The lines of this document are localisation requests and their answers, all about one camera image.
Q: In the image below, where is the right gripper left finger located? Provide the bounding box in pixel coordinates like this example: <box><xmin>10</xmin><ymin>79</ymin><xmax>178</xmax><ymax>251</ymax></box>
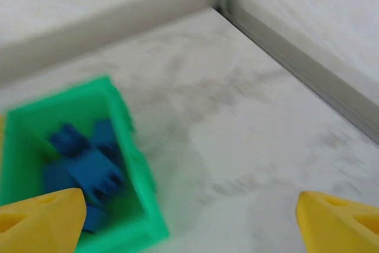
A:
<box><xmin>0</xmin><ymin>187</ymin><xmax>88</xmax><ymax>253</ymax></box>

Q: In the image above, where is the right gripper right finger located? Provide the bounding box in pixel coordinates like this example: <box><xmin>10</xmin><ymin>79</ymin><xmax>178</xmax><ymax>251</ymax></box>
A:
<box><xmin>296</xmin><ymin>190</ymin><xmax>379</xmax><ymax>253</ymax></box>

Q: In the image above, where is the blue lego brick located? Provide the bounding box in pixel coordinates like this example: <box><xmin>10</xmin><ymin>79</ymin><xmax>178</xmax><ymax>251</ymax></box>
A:
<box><xmin>82</xmin><ymin>204</ymin><xmax>104</xmax><ymax>235</ymax></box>
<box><xmin>43</xmin><ymin>162</ymin><xmax>78</xmax><ymax>196</ymax></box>
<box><xmin>93</xmin><ymin>118</ymin><xmax>121</xmax><ymax>150</ymax></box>
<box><xmin>49</xmin><ymin>124</ymin><xmax>91</xmax><ymax>159</ymax></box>
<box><xmin>66</xmin><ymin>146</ymin><xmax>127</xmax><ymax>203</ymax></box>

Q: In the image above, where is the green plastic bin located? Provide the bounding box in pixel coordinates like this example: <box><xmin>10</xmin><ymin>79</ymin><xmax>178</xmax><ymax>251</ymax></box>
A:
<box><xmin>0</xmin><ymin>75</ymin><xmax>171</xmax><ymax>253</ymax></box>

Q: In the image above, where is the aluminium table side rail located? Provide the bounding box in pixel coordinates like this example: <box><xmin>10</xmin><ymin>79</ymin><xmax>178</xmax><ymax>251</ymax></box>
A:
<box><xmin>217</xmin><ymin>5</ymin><xmax>379</xmax><ymax>150</ymax></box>

